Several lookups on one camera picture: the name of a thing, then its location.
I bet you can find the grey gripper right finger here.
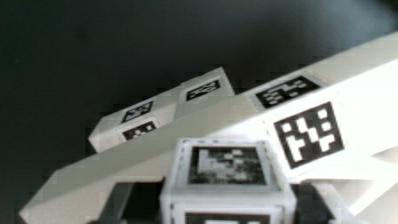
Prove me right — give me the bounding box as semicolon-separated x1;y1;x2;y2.
289;183;369;224

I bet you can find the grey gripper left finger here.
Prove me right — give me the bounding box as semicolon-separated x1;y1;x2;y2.
86;182;163;224

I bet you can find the white tagged leg cube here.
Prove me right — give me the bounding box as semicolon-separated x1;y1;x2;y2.
159;138;296;224

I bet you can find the white chair back part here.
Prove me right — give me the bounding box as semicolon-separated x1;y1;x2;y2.
19;32;398;224

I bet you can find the white chair leg block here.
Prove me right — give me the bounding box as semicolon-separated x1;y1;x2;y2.
88;96;177;152

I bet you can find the white chair leg with tag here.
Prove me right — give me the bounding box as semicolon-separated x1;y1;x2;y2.
175;67;234;117

